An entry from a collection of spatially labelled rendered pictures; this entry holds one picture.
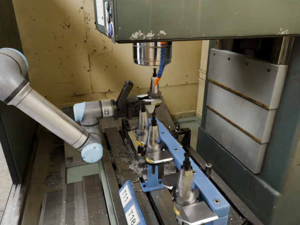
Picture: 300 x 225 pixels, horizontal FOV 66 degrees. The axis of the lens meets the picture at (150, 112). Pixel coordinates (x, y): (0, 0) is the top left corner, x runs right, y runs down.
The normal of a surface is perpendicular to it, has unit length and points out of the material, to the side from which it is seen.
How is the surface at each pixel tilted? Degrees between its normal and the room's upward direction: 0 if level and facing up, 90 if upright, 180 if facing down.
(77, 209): 8
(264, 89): 90
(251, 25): 90
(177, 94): 90
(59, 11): 90
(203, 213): 0
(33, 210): 17
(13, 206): 0
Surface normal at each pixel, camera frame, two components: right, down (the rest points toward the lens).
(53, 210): -0.04, -0.96
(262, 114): -0.96, 0.12
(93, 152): 0.25, 0.40
